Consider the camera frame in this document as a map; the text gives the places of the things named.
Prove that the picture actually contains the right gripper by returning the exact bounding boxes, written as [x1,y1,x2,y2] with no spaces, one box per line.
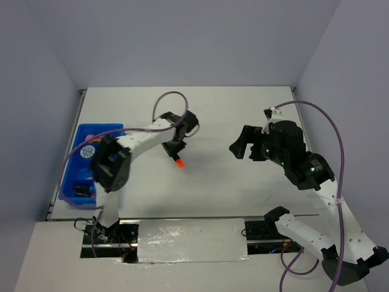
[229,123,287,165]

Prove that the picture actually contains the orange-capped black highlighter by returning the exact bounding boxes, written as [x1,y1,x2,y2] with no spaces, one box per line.
[173,157,185,168]

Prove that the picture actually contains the blue white round jar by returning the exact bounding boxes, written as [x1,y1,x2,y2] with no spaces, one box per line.
[80,145,95,159]

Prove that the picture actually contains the blue-capped black highlighter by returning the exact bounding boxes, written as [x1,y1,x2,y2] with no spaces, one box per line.
[74,192,95,198]

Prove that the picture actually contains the pink pen bundle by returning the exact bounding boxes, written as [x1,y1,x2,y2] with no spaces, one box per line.
[84,134,101,144]

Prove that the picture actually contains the pink-capped black highlighter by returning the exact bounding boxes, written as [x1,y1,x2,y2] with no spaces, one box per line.
[72,184,94,192]

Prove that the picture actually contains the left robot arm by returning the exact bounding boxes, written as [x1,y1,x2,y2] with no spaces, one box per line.
[91,111,199,243]

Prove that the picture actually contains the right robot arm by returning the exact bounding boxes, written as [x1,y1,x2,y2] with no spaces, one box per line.
[229,120,388,286]

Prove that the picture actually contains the silver taped plate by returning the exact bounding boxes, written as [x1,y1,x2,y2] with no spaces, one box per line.
[137,218,249,263]

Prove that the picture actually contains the blue plastic bin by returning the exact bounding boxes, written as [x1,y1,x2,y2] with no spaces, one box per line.
[58,123,123,205]

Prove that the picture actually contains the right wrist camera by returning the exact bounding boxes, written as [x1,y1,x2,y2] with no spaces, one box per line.
[264,107,285,123]

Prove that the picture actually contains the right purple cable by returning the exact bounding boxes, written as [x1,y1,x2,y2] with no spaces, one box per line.
[272,100,346,292]

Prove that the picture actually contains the purple cable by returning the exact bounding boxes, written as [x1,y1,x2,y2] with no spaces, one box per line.
[57,91,188,259]
[272,100,346,292]

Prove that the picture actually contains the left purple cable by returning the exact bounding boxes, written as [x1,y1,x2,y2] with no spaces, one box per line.
[57,91,188,259]

